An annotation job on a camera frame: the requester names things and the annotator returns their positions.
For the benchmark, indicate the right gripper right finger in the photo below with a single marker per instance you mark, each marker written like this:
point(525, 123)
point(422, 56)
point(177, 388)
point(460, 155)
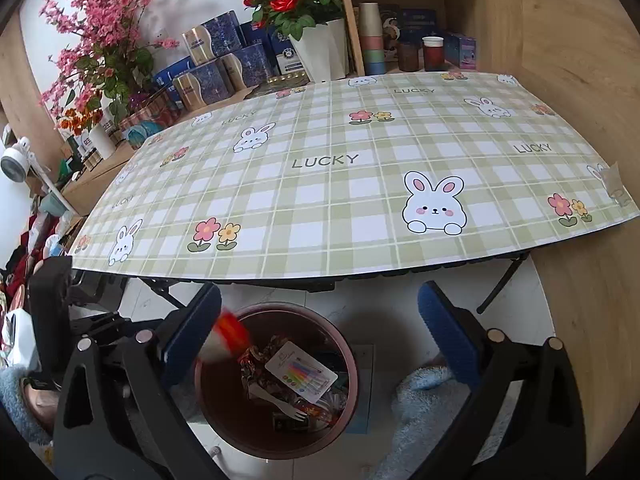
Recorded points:
point(523, 417)

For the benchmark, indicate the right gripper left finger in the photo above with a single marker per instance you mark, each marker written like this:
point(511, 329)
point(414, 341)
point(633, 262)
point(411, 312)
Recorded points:
point(116, 418)

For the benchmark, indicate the red cigarette box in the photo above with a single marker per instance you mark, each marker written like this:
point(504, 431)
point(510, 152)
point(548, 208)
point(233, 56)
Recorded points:
point(228, 339)

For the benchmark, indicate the brown round trash bin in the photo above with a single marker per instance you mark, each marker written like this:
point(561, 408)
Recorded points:
point(251, 426)

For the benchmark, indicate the left hand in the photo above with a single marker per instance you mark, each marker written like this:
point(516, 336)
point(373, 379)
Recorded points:
point(43, 404)

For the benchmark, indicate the white plastic fork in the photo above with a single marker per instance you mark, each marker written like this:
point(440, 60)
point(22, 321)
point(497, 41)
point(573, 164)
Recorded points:
point(258, 392)

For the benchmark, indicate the white rainbow card packet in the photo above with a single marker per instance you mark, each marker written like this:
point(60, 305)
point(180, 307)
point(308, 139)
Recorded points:
point(300, 372)

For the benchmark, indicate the orange flower bunch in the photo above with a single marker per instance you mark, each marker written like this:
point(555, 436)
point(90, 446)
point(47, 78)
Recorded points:
point(76, 122)

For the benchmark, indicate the pink blossom plant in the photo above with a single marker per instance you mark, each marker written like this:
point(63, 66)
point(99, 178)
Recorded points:
point(110, 60)

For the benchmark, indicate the blue gold gift box lower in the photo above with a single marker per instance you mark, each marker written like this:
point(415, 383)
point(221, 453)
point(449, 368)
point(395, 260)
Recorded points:
point(204, 85)

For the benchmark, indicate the blue gold gift box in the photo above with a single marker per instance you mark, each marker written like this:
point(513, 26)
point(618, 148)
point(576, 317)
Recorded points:
point(214, 38)
point(204, 85)

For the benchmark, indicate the checked bunny tablecloth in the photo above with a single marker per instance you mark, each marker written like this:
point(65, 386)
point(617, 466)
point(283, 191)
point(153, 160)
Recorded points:
point(363, 175)

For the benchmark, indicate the white flower vase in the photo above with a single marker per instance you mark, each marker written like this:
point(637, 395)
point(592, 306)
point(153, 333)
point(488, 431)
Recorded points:
point(323, 51)

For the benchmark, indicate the red cup white lid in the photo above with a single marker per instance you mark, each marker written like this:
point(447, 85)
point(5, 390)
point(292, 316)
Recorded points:
point(433, 53)

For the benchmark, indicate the stacked coloured paper cups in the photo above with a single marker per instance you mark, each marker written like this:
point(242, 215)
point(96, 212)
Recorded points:
point(371, 38)

